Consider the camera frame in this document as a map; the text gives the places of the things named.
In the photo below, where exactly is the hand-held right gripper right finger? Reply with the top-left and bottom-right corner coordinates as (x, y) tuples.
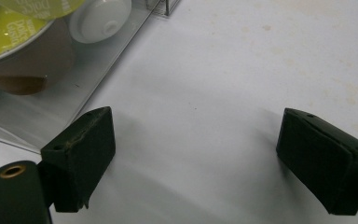
(275, 107), (358, 217)

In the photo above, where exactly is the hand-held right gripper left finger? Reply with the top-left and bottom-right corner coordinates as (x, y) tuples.
(36, 105), (117, 214)

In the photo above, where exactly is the clear acrylic tray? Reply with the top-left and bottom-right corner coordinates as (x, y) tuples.
(0, 0), (162, 154)

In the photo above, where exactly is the white coffee capsule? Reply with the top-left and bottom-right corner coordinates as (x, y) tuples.
(68, 0), (132, 45)

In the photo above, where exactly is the metal wire rack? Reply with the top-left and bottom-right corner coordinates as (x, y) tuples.
(145, 0), (181, 17)

